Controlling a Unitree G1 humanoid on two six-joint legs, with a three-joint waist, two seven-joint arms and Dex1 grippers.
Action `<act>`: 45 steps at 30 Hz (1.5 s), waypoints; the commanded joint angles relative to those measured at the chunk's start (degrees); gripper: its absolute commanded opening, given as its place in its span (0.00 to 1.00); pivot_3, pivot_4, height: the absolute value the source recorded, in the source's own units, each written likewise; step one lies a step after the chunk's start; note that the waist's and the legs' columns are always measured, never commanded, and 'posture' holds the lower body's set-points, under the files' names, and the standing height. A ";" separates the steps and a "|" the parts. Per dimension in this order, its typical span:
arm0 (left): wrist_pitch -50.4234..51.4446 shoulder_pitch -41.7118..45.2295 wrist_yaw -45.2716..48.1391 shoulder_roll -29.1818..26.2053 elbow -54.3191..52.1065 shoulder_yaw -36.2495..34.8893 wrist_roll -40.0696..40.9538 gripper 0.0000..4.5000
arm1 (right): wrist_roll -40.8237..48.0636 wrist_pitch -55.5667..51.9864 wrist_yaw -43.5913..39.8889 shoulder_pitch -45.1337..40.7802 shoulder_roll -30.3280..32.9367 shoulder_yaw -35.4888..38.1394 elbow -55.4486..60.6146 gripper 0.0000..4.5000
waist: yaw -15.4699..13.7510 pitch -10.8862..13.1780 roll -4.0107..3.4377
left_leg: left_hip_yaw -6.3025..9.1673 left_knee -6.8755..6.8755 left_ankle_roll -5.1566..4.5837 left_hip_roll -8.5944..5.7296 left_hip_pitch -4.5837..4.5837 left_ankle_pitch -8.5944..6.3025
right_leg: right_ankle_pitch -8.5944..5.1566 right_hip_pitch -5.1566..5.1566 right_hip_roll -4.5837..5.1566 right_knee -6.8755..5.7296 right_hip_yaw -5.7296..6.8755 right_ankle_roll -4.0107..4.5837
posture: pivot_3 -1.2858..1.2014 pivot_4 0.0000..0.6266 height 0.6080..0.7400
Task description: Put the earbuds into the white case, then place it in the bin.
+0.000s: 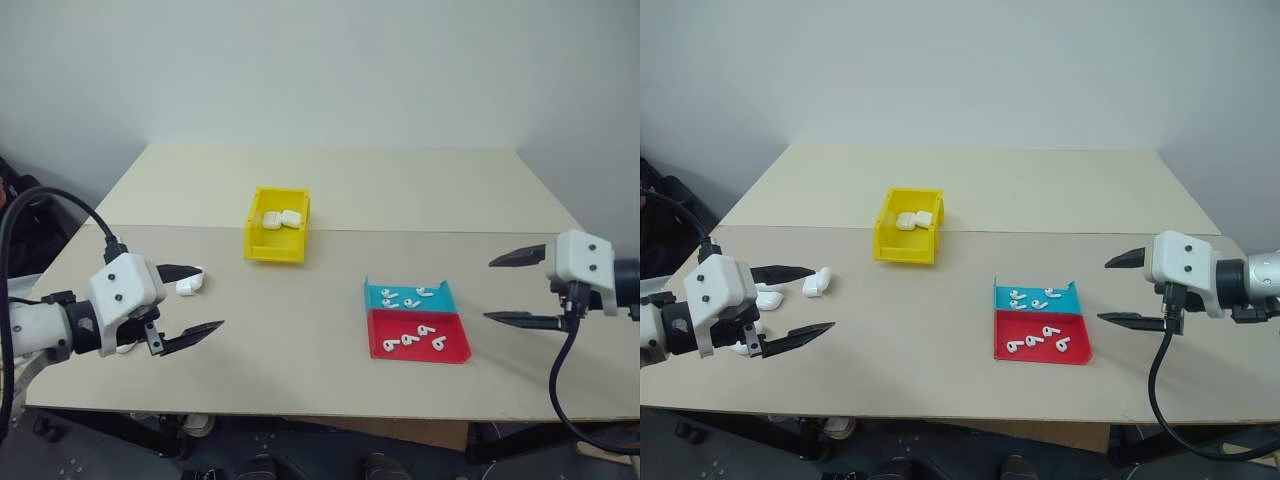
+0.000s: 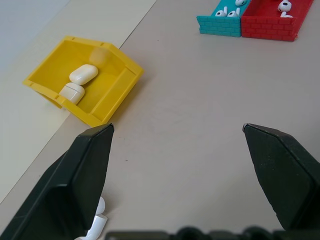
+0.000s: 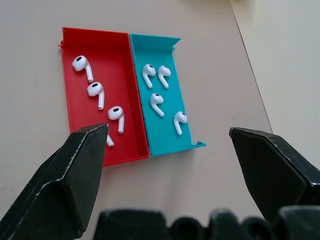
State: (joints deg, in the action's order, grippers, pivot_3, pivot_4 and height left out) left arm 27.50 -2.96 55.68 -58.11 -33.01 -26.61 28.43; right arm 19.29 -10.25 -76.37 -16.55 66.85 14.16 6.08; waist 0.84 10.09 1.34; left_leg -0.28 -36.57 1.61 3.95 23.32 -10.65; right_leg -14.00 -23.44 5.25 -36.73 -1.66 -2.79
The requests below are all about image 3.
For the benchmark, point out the white earbud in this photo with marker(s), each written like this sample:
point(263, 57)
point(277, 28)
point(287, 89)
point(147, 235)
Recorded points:
point(94, 90)
point(180, 118)
point(148, 70)
point(110, 142)
point(163, 72)
point(156, 100)
point(115, 113)
point(79, 63)

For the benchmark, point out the red open plastic tray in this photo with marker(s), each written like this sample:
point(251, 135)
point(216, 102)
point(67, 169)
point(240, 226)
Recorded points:
point(115, 62)

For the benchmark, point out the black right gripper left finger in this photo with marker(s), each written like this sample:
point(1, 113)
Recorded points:
point(57, 190)

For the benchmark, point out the teal open plastic tray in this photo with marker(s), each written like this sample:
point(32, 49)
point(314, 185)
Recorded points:
point(162, 140)

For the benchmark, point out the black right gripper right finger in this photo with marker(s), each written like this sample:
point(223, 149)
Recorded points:
point(272, 172)

